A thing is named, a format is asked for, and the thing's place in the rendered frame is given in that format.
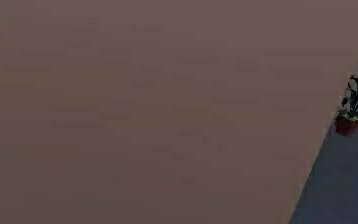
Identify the house plant in red pot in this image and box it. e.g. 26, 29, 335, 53
334, 67, 358, 137

